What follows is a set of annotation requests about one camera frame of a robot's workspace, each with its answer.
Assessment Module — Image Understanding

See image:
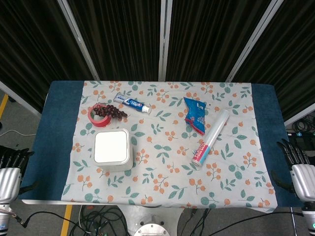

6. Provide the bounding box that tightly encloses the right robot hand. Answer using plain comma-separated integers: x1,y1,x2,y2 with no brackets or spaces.
271,139,315,200

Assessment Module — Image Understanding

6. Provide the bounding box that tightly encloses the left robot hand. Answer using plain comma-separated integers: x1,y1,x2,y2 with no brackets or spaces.
0,145,40,204

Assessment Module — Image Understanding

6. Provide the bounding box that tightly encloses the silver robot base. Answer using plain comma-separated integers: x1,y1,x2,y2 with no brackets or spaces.
117,205,186,236

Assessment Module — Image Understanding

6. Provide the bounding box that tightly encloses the white square lidded box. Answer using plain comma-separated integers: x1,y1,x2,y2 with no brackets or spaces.
93,128,133,172

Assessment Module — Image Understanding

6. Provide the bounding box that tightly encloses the blue table mat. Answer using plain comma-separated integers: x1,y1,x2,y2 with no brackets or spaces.
17,80,305,208

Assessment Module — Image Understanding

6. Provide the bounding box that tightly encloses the clear plastic wrap roll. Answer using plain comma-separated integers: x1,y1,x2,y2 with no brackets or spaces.
191,109,230,165

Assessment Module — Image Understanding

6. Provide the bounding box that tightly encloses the red tape roll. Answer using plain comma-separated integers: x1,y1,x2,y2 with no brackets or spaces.
88,103,112,128

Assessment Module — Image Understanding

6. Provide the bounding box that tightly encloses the dark purple grape bunch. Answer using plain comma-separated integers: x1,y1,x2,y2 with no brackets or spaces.
92,104,128,121

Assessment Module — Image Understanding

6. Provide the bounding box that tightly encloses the blue snack bag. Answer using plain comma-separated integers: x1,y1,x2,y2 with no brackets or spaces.
183,96,207,136

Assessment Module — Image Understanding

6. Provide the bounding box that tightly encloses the floral tablecloth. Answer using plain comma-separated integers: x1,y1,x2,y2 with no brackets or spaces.
61,80,279,213

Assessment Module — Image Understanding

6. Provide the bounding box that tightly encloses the blue white toothpaste tube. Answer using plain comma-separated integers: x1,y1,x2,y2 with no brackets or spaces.
113,92,152,114

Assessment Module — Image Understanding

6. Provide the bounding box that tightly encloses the black folding screen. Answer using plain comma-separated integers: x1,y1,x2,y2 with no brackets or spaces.
0,0,315,128

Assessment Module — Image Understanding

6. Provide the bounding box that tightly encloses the white floor cable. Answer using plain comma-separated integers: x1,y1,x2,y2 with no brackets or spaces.
0,129,37,138

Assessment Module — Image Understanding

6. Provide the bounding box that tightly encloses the black floor cable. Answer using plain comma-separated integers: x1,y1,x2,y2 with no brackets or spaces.
19,205,138,236

